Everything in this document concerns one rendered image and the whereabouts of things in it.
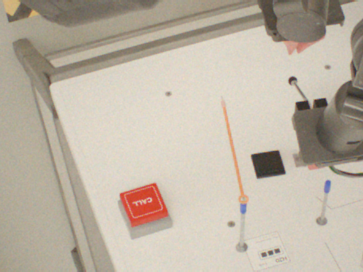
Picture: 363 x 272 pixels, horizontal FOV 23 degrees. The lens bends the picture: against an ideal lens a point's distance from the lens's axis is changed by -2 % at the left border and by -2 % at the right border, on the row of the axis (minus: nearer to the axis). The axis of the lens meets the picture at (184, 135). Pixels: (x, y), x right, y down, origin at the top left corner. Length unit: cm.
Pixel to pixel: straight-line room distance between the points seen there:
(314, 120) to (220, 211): 20
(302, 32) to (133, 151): 33
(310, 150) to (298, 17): 16
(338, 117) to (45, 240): 146
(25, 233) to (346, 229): 129
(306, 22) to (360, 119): 14
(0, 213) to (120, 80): 102
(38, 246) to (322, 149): 138
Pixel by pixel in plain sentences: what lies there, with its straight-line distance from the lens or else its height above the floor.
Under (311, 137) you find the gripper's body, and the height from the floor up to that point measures 124.
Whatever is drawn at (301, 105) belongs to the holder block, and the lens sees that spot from 115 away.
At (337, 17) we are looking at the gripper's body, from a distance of 113.
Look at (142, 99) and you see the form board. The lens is 128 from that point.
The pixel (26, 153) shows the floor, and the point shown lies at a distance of 224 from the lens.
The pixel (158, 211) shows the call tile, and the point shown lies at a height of 114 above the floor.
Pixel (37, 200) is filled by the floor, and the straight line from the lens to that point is 227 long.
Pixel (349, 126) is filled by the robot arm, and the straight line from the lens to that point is 94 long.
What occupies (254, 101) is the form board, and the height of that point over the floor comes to 99.
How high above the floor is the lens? 217
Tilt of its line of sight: 70 degrees down
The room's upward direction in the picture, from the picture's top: 129 degrees clockwise
